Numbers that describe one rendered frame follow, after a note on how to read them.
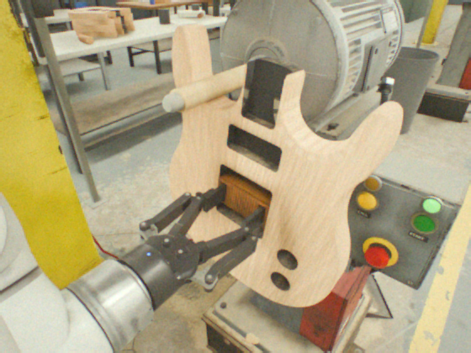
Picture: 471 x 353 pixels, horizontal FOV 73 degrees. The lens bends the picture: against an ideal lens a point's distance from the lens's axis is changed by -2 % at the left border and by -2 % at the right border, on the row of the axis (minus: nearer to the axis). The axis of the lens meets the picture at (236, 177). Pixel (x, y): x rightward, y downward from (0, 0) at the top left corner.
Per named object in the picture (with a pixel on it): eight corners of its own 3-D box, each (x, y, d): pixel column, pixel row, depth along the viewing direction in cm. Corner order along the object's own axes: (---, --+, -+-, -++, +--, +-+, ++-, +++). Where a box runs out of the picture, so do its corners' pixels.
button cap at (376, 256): (368, 250, 60) (373, 234, 58) (389, 260, 58) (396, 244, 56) (361, 262, 58) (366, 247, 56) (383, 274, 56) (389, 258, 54)
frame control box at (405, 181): (350, 204, 86) (373, 114, 72) (436, 240, 75) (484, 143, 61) (305, 260, 70) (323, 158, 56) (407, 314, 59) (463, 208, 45)
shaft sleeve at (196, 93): (246, 72, 56) (253, 57, 54) (259, 83, 55) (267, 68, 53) (167, 102, 45) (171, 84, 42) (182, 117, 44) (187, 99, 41)
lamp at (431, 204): (418, 208, 49) (424, 192, 48) (439, 216, 48) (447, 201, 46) (417, 210, 49) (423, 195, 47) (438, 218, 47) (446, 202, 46)
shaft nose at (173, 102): (170, 102, 44) (173, 88, 42) (181, 113, 44) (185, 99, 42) (158, 107, 43) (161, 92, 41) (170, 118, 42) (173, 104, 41)
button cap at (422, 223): (412, 222, 52) (418, 208, 50) (432, 230, 50) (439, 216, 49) (410, 227, 51) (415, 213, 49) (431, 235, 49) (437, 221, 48)
